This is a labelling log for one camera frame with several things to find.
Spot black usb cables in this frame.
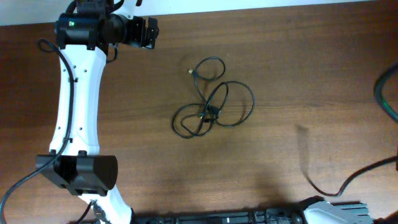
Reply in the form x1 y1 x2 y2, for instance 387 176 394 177
172 56 256 139

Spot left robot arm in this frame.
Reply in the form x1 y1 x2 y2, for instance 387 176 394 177
36 1 159 223

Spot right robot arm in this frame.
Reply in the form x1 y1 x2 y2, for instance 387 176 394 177
298 196 374 224

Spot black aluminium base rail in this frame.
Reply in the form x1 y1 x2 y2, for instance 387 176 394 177
133 203 305 224

